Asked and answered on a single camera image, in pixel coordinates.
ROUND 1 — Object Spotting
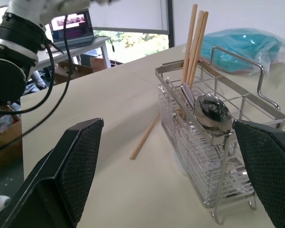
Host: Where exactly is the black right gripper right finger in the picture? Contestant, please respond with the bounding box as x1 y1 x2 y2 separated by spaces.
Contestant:
232 119 285 228

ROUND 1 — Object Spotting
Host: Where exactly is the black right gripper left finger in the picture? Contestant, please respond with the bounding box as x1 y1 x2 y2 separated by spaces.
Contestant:
0 117 105 228

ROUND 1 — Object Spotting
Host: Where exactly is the metal spoon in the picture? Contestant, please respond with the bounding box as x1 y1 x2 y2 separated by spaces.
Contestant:
180 82 233 138

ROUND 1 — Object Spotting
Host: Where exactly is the wooden chopstick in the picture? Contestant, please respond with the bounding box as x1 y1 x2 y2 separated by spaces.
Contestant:
186 10 205 84
188 11 209 90
129 111 162 161
180 3 198 86

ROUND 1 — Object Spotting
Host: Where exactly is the open laptop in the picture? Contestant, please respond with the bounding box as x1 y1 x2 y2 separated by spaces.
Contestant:
49 9 96 50

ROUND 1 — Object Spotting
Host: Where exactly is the white desk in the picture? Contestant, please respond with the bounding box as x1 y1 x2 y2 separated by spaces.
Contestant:
34 35 112 70

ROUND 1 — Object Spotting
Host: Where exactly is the teal plastic bag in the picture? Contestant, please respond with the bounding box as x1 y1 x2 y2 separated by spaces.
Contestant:
200 28 285 77

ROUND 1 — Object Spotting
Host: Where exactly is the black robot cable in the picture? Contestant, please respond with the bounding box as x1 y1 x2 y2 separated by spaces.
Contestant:
0 35 56 115
0 13 73 154

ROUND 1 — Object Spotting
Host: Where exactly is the silver wire basket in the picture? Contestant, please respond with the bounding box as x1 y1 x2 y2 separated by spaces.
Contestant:
155 46 285 225

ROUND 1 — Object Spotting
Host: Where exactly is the dark window frame post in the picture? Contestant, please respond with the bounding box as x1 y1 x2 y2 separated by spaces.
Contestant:
167 0 176 48

